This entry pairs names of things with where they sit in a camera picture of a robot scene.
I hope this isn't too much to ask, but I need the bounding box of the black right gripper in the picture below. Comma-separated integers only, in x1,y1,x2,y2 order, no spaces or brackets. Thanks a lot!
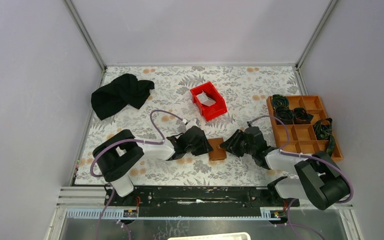
219,129,255,158

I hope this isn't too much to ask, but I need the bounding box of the brown leather card holder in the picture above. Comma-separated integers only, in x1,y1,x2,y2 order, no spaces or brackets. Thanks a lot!
208,137,227,162

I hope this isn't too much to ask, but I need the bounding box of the stack of credit cards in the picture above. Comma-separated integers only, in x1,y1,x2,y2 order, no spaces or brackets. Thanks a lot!
196,92,216,107

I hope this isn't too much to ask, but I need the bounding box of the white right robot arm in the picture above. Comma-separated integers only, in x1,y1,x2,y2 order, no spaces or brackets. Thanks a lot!
219,126,354,210

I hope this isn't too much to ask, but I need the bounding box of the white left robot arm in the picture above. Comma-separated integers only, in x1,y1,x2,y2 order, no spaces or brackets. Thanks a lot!
92,126,213,206

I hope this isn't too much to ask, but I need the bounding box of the floral table mat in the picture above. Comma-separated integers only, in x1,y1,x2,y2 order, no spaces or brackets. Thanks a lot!
73,66,301,186

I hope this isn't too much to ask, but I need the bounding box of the red plastic bin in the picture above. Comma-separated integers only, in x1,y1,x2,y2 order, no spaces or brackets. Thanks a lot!
190,82,228,122

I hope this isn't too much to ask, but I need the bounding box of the dark rolled tie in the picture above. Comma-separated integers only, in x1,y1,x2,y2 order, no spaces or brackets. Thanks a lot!
271,94,290,110
293,107,314,125
274,107,294,125

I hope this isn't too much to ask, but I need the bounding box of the orange compartment tray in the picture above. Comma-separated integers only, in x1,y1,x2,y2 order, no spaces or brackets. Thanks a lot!
266,95,343,162

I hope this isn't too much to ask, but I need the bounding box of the black cloth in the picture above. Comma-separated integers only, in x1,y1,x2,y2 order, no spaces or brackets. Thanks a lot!
90,73,155,120

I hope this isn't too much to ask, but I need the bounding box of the dark patterned tie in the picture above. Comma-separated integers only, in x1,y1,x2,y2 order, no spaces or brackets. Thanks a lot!
312,117,336,157

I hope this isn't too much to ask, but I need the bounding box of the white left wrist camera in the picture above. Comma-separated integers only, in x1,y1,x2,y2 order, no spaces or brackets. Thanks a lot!
182,118,200,131

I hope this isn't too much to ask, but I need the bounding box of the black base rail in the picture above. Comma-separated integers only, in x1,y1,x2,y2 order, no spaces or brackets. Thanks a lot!
104,186,291,218

